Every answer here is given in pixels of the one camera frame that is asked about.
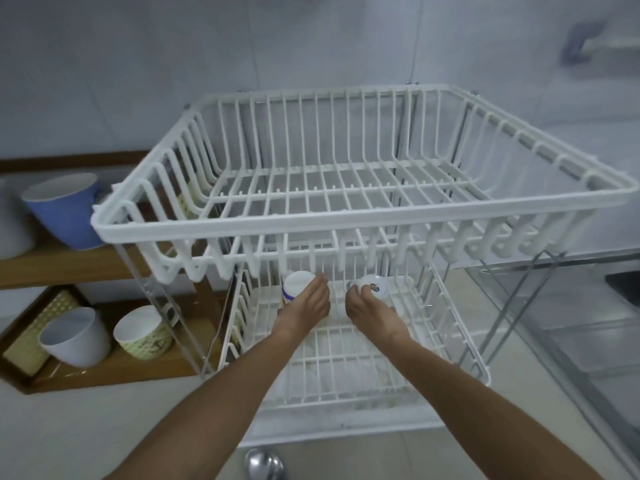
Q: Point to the blue plastic cup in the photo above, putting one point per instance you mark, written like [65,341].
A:
[65,207]

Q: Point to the person's left hand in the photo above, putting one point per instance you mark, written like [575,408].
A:
[306,305]

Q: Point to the person's right forearm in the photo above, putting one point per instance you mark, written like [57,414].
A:
[480,414]

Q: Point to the round metal object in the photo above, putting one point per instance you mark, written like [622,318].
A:
[264,464]

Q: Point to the person's right fingers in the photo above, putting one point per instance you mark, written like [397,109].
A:
[357,294]

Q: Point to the small white patterned dish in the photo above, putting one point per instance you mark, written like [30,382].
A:
[375,285]

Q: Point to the person's left fingers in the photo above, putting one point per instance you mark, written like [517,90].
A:
[320,289]

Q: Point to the steel sink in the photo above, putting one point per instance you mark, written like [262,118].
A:
[625,284]

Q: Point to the wall-mounted holder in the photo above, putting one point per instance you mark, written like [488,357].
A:
[597,44]

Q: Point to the white container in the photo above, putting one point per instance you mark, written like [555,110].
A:
[12,224]

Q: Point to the yellow woven mat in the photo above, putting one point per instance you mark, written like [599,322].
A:
[35,334]

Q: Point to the wooden wall shelf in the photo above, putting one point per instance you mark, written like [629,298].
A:
[100,294]

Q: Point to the white cup with dark print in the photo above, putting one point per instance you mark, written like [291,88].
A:
[142,332]

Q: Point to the white cup with blue band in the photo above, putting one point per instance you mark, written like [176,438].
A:
[295,287]

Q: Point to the white lower dish basket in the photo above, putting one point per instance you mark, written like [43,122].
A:
[350,344]

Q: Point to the metal dish rack frame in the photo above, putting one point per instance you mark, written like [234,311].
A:
[510,294]

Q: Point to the person's left forearm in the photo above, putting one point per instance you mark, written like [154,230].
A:
[210,404]

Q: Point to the plain white cup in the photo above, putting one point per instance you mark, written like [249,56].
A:
[75,337]

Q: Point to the person's right hand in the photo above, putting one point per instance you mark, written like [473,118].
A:
[370,314]

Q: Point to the white drip tray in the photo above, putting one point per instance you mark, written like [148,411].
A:
[345,419]

